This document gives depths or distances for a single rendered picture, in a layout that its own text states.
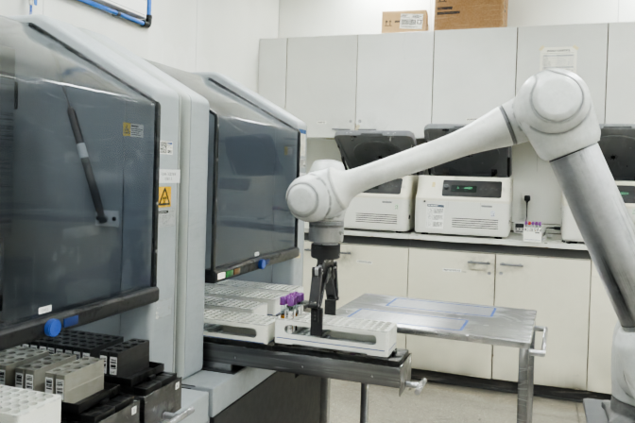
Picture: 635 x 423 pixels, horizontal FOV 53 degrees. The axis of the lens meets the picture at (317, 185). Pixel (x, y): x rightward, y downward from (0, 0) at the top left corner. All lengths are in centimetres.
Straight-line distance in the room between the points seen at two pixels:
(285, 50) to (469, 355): 235
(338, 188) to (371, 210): 254
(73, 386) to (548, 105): 104
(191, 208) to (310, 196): 35
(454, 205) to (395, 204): 35
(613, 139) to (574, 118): 277
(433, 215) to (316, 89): 123
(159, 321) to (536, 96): 95
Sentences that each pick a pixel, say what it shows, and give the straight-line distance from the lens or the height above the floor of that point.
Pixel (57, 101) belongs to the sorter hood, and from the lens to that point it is 120.
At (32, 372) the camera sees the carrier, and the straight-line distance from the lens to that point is 132.
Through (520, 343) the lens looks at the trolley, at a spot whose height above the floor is 81.
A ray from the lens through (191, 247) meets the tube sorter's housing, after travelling 160.
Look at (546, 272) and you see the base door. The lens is 385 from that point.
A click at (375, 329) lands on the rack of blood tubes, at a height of 88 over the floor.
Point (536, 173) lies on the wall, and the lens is 445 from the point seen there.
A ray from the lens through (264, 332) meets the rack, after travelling 167.
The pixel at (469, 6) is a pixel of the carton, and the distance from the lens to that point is 432.
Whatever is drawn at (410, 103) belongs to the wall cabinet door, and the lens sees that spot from 421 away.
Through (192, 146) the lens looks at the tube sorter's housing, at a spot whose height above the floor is 131.
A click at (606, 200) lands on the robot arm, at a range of 137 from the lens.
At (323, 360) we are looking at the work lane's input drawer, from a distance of 160.
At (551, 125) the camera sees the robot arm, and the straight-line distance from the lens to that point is 131.
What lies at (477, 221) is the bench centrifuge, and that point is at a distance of 386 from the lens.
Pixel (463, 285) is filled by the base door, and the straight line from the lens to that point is 388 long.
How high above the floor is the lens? 126
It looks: 1 degrees down
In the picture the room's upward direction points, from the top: 2 degrees clockwise
